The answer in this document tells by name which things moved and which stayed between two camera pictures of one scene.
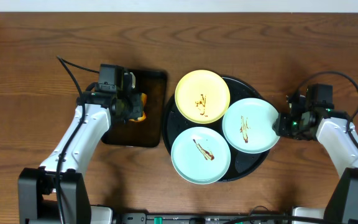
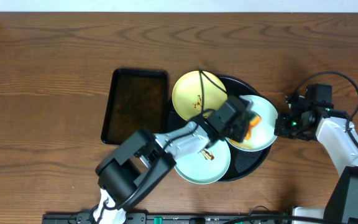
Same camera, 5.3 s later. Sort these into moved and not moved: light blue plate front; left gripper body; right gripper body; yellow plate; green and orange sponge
Moved: left gripper body; green and orange sponge
Not moved: right gripper body; yellow plate; light blue plate front
